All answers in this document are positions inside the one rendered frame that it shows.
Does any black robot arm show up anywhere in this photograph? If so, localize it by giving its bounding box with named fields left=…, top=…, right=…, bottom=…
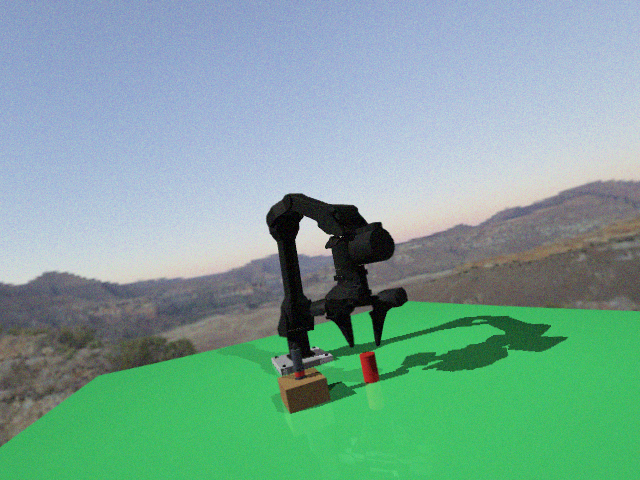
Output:
left=266, top=193, right=394, bottom=361

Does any tan square block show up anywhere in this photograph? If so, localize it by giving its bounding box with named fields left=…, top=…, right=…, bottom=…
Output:
left=277, top=367, right=331, bottom=414

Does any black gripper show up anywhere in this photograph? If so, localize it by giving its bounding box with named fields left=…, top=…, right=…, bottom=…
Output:
left=310, top=265, right=408, bottom=347

